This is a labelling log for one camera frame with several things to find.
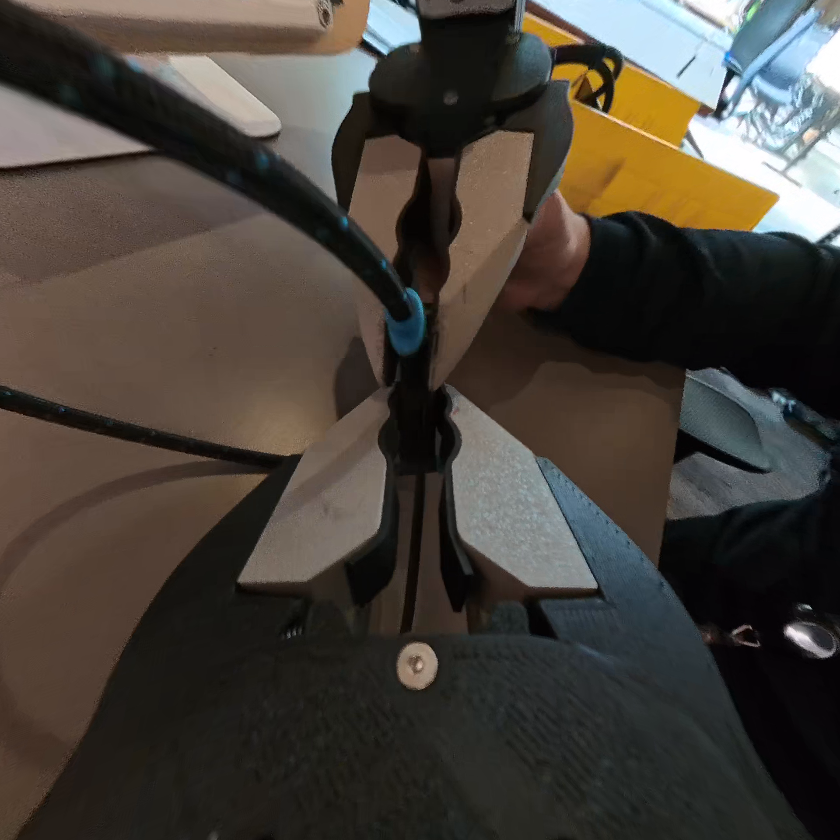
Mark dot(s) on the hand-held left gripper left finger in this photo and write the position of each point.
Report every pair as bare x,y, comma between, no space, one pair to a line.
321,512

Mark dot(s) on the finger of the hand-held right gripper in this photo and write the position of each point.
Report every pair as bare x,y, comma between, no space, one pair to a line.
380,197
489,223

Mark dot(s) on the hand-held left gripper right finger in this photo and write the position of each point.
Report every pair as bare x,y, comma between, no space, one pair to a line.
518,518

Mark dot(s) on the black adapter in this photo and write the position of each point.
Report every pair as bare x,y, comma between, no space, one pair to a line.
413,446

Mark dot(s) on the yellow plastic bin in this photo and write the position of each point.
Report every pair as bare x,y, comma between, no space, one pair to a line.
656,184

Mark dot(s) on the person's right hand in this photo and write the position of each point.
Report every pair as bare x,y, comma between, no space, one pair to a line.
551,256

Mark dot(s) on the person's torso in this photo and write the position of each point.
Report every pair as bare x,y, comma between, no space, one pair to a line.
754,558

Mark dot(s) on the wooden book stand white base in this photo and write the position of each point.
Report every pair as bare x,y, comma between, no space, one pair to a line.
197,26

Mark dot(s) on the group of black office chairs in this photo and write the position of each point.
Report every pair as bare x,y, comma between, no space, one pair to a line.
761,46

